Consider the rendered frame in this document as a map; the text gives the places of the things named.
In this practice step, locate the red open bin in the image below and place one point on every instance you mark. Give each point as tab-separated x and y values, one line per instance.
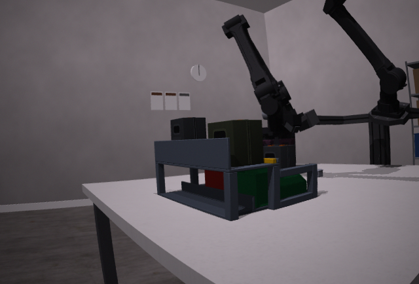
214	179

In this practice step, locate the yellow flat bar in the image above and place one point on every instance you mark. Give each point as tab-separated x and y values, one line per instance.
270	160

